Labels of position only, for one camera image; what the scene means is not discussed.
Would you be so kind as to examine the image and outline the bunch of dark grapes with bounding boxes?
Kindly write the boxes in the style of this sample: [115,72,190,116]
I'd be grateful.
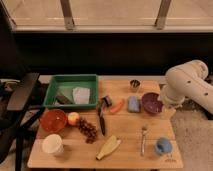
[78,118,97,144]

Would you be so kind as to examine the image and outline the blue cup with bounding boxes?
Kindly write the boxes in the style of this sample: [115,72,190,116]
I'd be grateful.
[155,137,173,155]

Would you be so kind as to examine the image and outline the blue sponge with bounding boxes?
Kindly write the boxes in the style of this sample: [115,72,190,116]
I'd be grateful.
[128,96,140,113]

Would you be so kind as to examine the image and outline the purple bowl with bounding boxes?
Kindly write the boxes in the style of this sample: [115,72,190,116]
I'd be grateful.
[141,92,163,114]

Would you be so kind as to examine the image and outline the red yellow apple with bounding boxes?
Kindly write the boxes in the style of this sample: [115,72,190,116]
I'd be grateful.
[67,112,80,126]

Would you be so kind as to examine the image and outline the dark sponge block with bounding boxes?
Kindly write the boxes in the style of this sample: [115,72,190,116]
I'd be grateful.
[56,94,71,104]

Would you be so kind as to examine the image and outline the orange bowl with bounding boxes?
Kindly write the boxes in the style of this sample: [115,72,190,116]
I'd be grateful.
[40,109,67,133]

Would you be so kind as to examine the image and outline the black handled knife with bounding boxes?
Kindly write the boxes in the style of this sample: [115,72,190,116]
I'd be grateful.
[97,102,106,136]

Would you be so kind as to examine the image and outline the green plastic tray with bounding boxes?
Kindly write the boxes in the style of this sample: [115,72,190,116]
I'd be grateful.
[43,74,98,110]

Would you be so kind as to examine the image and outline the small metal cup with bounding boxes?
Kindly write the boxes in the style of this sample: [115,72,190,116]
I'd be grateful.
[130,79,140,91]

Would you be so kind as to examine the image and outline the yellow banana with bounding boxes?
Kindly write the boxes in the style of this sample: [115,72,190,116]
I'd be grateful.
[96,135,121,160]

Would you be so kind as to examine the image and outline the metal fork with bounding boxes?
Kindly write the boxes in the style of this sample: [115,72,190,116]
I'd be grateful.
[141,126,148,156]

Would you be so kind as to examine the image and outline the white cup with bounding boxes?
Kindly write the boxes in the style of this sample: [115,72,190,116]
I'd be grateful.
[42,134,64,156]

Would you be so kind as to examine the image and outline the white folded cloth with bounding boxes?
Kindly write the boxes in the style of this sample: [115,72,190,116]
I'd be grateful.
[73,87,90,104]

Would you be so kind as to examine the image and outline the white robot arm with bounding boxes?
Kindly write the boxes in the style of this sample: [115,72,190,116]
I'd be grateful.
[159,60,213,115]

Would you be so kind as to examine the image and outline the black chair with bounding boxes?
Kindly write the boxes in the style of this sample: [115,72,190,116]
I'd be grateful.
[0,73,44,171]

